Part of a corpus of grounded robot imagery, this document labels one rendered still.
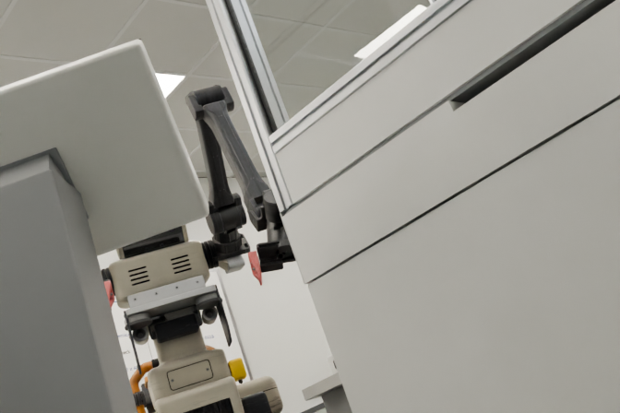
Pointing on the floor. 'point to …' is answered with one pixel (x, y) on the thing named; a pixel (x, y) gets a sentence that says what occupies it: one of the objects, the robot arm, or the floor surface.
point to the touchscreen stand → (54, 306)
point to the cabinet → (493, 292)
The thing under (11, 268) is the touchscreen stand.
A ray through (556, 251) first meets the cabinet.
